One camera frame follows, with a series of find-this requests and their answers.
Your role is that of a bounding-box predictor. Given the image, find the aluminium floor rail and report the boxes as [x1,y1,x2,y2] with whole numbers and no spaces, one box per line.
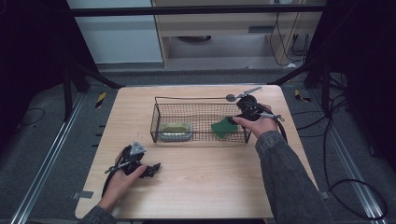
[311,92,389,224]
[9,92,86,224]

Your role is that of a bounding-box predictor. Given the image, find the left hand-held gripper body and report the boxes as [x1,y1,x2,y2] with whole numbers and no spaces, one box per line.
[120,141,148,175]

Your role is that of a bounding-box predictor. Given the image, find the yellow and black tape strip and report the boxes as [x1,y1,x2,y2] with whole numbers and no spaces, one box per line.
[94,91,107,109]
[293,89,313,104]

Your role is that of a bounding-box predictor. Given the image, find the white cabinet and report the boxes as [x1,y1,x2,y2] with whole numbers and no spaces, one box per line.
[66,0,164,65]

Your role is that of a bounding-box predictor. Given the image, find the yellow and green sponge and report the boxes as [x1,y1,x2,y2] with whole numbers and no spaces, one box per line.
[210,116,239,140]

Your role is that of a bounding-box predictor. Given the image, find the light wooden desk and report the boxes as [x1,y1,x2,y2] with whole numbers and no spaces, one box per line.
[150,0,328,68]

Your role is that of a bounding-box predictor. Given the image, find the person's right hand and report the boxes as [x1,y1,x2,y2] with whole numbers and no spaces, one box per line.
[233,108,279,140]

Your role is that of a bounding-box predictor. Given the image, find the black metal stand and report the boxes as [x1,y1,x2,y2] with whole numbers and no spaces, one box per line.
[268,55,332,114]
[61,57,125,123]

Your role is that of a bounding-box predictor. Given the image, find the hand-held gripper cable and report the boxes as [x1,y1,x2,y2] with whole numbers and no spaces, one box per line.
[101,161,133,199]
[255,104,290,145]

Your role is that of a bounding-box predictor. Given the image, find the right hand-held gripper cable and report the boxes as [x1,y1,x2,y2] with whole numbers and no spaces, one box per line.
[255,104,290,145]

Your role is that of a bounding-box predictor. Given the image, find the black cables under desk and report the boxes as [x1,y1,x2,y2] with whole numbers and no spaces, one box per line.
[268,11,310,67]

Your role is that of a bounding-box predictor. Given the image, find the black wire mesh basket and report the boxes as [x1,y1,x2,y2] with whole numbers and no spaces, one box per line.
[149,93,252,145]

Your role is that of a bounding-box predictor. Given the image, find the thick black looped floor cable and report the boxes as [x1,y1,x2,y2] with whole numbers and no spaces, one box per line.
[321,92,389,220]

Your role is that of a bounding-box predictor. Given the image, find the dark curtain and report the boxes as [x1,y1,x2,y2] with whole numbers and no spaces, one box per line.
[0,0,101,150]
[306,0,396,173]

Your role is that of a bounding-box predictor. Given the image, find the left hand-held gripper cable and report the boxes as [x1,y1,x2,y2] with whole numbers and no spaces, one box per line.
[101,161,133,199]

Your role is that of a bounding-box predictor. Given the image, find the thin black floor cable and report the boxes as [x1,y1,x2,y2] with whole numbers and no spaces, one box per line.
[18,106,47,127]

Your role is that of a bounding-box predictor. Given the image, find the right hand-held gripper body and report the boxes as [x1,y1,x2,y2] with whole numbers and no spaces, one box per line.
[235,86,269,122]

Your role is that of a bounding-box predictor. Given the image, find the black horizontal metal bar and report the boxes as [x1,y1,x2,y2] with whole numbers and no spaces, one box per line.
[66,4,328,18]

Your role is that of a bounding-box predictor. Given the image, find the person's left hand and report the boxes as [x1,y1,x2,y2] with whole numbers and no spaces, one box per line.
[99,164,149,214]

